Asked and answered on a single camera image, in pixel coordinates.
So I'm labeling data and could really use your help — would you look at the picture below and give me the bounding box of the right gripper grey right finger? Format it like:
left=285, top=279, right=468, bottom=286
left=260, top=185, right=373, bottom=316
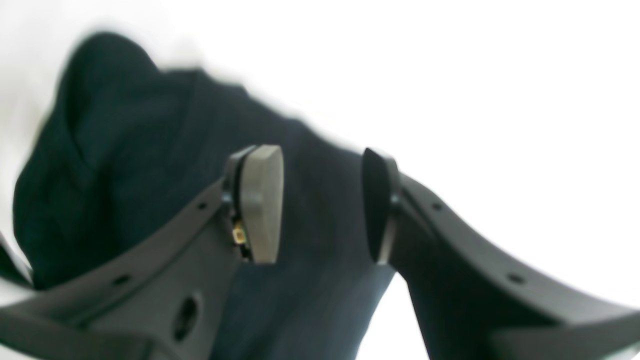
left=362, top=148, right=640, bottom=360

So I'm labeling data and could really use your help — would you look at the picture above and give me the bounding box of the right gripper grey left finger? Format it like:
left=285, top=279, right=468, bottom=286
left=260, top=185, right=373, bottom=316
left=1, top=145, right=284, bottom=360

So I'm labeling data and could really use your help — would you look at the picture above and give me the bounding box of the black T-shirt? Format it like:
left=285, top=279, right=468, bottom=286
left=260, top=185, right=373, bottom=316
left=13, top=32, right=394, bottom=360

